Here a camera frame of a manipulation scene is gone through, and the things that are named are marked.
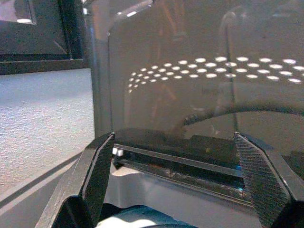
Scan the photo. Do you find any perforated steel washer drum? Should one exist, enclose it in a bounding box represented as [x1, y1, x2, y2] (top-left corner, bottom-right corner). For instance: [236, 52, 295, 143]
[123, 54, 304, 95]

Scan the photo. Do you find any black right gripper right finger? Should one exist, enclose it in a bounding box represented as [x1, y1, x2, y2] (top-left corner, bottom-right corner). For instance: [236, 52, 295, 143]
[233, 131, 304, 228]

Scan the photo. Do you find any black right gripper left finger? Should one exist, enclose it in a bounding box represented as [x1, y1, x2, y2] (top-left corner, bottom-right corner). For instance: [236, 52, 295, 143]
[35, 132, 116, 228]

